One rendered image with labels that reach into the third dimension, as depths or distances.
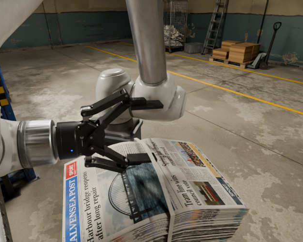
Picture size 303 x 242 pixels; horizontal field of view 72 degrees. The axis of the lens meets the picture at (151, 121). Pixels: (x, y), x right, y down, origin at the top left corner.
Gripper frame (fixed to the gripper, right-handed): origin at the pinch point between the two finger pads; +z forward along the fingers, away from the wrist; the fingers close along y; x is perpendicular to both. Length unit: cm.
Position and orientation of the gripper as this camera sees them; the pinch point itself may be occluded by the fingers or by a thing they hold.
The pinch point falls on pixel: (153, 131)
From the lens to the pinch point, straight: 48.4
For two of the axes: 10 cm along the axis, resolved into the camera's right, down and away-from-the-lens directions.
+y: -0.9, 8.8, 4.7
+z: 9.4, -0.8, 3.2
